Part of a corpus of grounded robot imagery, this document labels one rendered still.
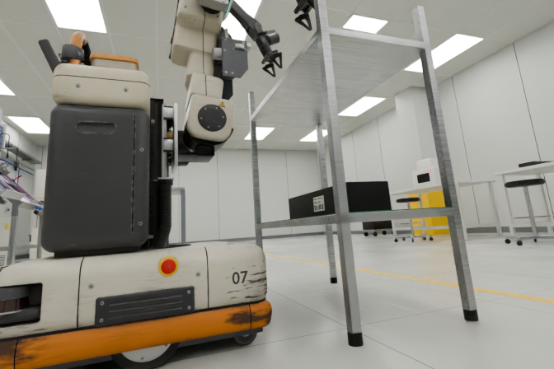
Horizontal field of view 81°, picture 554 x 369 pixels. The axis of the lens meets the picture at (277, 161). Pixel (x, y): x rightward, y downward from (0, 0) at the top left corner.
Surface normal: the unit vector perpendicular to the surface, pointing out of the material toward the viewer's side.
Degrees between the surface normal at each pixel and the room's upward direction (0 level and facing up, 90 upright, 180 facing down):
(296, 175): 90
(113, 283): 90
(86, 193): 90
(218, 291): 90
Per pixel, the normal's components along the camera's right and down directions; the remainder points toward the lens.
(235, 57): 0.36, -0.21
